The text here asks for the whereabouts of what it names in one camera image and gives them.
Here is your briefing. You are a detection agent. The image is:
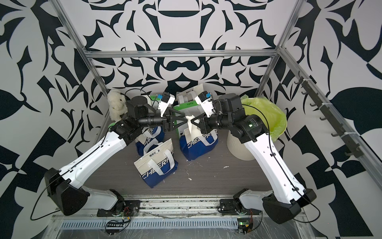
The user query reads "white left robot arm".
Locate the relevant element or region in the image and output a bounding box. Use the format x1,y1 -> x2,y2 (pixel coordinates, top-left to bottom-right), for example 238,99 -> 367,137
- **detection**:
44,92 -> 187,216

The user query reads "green white right takeout bag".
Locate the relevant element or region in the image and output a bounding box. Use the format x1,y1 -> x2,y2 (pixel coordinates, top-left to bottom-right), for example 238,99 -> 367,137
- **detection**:
173,101 -> 204,138

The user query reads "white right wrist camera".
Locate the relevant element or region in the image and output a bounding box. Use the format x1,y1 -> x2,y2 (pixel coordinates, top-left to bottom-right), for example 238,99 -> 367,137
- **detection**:
195,91 -> 215,118

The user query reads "green white left takeout bag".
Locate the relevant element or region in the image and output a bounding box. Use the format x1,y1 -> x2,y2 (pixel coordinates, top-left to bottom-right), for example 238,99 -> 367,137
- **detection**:
148,95 -> 161,109

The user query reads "cream ribbed trash bin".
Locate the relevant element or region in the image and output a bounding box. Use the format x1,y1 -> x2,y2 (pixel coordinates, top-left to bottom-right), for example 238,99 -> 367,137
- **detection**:
227,131 -> 255,161

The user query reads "blue white takeout bag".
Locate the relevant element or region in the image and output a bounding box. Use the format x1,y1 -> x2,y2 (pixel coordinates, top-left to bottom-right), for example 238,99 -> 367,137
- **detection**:
180,128 -> 218,161
135,126 -> 165,156
134,139 -> 178,188
176,84 -> 204,104

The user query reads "grey wall hook rail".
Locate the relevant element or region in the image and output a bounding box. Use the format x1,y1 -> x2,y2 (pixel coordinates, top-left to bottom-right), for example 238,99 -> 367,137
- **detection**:
296,71 -> 364,158

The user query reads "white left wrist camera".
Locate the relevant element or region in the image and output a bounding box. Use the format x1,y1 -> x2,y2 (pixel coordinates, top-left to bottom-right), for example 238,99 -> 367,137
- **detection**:
155,92 -> 175,118

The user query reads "white receipt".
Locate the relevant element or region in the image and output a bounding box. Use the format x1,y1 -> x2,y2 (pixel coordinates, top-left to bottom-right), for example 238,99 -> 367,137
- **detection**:
184,115 -> 201,138

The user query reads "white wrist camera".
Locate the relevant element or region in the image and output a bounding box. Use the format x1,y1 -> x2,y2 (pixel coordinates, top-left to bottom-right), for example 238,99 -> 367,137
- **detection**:
155,92 -> 175,118
195,91 -> 215,118

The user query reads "white plush bear toy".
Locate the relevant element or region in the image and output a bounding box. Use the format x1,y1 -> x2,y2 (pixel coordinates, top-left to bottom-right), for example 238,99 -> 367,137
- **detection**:
107,90 -> 128,122

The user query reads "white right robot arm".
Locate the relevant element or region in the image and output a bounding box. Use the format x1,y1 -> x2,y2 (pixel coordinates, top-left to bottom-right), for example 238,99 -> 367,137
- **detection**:
191,91 -> 316,224

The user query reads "blue white front takeout bag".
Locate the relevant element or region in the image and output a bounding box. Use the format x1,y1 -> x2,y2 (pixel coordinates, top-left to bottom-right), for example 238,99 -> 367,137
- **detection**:
134,139 -> 178,188

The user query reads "green plastic bin liner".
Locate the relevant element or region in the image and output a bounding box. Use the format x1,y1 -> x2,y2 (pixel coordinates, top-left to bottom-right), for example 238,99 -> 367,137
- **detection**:
241,95 -> 287,142

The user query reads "green white takeout bag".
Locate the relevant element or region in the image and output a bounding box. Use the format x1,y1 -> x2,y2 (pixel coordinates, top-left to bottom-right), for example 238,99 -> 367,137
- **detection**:
173,101 -> 204,138
148,95 -> 161,109

